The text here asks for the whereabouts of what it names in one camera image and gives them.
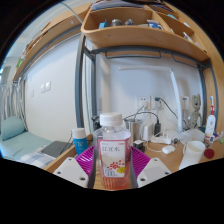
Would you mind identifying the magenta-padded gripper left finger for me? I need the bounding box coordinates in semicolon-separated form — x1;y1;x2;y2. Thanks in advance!
53;144;101;190

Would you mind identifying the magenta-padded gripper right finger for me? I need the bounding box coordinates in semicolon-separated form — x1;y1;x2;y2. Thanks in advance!
128;145;172;189

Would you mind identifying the clear bottle with pink drink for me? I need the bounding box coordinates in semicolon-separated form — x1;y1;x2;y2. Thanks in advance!
93;112;133;191

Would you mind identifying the white earbud case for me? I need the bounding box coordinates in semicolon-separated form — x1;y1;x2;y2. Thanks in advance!
161;144;177;155

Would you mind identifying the grey laptop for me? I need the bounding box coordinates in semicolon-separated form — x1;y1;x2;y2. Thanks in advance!
40;140;74;159

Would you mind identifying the blue and white can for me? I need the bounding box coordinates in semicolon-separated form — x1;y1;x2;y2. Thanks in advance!
71;127;89;156

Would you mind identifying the white power strip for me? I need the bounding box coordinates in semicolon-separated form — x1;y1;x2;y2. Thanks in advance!
149;134;173;145

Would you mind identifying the white power adapter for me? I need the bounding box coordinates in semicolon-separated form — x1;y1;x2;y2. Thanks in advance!
142;122;155;142

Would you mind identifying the black charger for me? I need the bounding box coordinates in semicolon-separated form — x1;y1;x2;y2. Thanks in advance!
153;122;163;137

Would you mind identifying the white plastic cup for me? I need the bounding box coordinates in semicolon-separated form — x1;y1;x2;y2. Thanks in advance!
178;140;206;171

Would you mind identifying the metal cup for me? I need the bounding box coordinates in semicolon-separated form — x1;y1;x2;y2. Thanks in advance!
124;118;143;145

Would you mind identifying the white translucent container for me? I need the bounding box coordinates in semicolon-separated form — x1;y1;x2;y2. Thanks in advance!
179;128;206;144

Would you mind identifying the bed with plaid bedding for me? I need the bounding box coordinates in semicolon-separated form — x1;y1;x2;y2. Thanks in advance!
0;129;56;169

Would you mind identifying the white red-pump lotion bottle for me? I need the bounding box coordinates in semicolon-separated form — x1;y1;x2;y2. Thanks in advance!
204;105;217;141

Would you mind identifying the teal pillow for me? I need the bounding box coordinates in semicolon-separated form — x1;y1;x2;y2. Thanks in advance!
0;115;27;142

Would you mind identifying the beige wall box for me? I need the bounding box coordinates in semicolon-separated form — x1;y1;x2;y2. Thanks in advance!
180;95;191;111

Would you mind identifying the white wall switch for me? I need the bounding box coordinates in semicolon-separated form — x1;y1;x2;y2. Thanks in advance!
40;81;52;94

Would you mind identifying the wooden shelf unit, metal frame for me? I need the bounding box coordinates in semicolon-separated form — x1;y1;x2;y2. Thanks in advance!
12;0;224;134

